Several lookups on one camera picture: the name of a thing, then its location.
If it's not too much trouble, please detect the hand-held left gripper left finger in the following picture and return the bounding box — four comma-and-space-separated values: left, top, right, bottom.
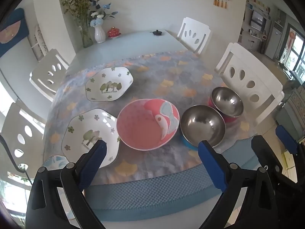
25, 139, 108, 229

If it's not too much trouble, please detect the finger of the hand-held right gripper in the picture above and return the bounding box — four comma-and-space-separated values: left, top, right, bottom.
251, 135, 284, 179
275, 125, 305, 171

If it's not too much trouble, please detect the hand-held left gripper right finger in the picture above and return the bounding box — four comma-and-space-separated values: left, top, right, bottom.
198, 140, 289, 229

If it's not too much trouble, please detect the white tree print plate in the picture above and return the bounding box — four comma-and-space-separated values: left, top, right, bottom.
61, 108, 121, 169
85, 67, 134, 102

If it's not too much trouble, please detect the steel bowl blue base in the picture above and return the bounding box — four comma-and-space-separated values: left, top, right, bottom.
180, 105, 226, 151

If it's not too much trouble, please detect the pink cartoon bowl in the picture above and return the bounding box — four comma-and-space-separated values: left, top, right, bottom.
116, 98, 180, 151

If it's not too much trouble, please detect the steel bowl pink base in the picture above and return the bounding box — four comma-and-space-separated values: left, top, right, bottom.
208, 86, 244, 124

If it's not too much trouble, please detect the small blue print plate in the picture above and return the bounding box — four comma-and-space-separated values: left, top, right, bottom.
42, 155, 70, 172

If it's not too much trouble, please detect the blue quilted table mat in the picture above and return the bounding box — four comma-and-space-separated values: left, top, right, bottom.
82, 135, 262, 222

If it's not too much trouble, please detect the white dining chair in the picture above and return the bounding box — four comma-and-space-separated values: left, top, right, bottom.
214, 42, 285, 134
29, 49, 70, 102
176, 17, 211, 54
0, 101, 47, 172

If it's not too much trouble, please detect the white floor air conditioner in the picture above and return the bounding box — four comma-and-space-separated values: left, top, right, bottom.
265, 20, 285, 60

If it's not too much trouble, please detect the scalloped print tablecloth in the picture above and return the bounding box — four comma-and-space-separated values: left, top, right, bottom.
43, 50, 259, 186

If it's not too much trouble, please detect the television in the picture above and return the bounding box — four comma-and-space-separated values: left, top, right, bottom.
250, 11, 268, 31

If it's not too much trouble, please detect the glass vase with green stems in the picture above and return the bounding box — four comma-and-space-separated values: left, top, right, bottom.
60, 0, 96, 48

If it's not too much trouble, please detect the white vase with blue flowers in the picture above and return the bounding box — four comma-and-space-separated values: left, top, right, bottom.
88, 0, 119, 44

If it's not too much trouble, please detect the white carved rack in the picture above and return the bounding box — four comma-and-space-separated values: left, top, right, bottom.
30, 24, 51, 61

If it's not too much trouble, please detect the red lidded pot on saucer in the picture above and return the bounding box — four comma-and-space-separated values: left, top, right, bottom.
107, 27, 121, 39

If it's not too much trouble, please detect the blue fridge dust cover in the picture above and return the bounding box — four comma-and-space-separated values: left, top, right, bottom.
0, 8, 30, 44

